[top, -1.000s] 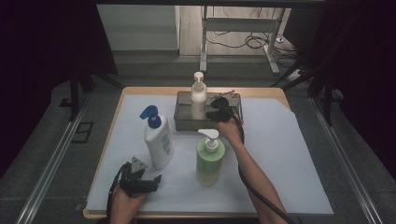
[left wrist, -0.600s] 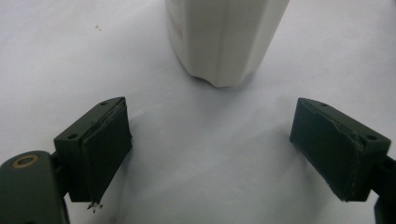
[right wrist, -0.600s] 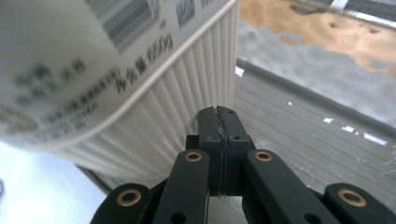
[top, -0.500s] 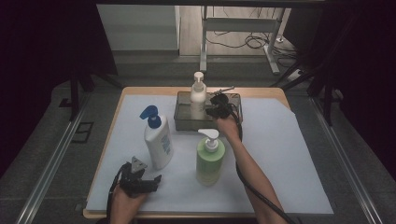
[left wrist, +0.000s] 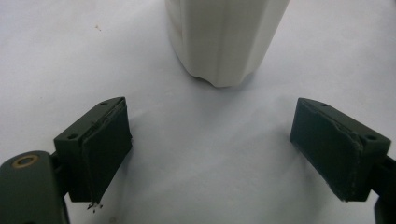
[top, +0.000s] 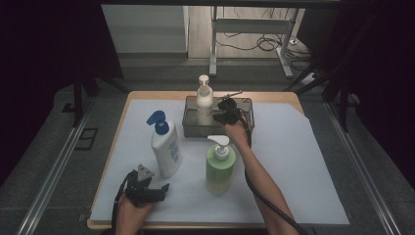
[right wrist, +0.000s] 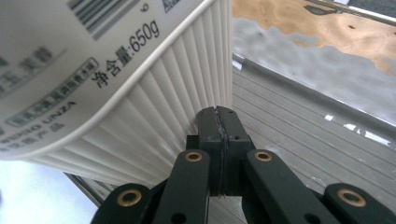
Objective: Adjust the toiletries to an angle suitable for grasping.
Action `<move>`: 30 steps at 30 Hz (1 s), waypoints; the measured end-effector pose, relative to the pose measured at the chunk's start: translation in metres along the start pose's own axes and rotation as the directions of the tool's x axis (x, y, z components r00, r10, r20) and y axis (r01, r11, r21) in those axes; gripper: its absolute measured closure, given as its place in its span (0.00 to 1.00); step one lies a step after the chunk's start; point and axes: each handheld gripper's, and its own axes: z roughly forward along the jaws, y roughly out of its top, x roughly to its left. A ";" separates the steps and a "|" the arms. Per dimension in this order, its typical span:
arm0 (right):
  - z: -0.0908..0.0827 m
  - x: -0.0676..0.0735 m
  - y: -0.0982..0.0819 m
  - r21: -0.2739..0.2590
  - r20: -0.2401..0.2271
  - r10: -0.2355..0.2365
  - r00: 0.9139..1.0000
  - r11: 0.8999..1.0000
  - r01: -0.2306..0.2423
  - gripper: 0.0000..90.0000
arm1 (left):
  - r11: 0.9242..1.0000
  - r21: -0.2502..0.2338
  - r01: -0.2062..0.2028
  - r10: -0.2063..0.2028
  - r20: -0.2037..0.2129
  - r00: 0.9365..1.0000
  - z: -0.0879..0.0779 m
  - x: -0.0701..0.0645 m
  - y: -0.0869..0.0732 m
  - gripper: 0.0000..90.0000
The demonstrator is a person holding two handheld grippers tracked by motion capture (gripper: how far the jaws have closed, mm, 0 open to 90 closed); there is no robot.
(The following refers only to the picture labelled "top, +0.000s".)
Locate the person's right hand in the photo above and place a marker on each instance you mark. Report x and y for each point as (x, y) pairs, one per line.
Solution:
(236, 133)

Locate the green bottle with white pump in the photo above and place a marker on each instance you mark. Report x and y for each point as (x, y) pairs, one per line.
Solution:
(220, 169)

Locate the white power strip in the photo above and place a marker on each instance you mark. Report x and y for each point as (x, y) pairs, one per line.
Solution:
(309, 78)

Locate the aluminium floor rail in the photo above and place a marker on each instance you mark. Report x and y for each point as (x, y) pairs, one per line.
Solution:
(52, 176)
(362, 173)

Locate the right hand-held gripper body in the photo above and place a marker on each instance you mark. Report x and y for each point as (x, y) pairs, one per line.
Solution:
(231, 109)

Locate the white cabinet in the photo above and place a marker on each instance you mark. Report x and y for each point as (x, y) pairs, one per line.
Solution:
(143, 29)

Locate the grey mesh basket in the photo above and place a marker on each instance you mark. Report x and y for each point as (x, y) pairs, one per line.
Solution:
(199, 129)

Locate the black tripod stand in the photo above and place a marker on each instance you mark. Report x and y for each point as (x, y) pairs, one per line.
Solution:
(343, 107)
(77, 104)

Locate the white metal stand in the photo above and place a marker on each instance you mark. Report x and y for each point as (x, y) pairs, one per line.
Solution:
(251, 25)

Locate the dark metal crossbar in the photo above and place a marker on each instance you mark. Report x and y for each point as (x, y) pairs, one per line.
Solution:
(228, 2)

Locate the white paper sheet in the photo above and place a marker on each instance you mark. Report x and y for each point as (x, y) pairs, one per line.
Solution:
(195, 209)

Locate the cream pump bottle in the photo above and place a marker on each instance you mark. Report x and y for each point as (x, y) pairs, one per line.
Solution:
(204, 98)

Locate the dark curtain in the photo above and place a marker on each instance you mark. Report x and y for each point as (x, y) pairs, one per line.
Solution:
(32, 65)
(385, 65)

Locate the white bottle with blue pump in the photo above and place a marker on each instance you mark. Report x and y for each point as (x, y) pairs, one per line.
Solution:
(166, 153)

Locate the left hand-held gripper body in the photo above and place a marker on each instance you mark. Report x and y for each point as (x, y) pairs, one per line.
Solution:
(138, 191)

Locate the person's left hand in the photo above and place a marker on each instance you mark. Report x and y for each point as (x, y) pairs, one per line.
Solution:
(130, 218)

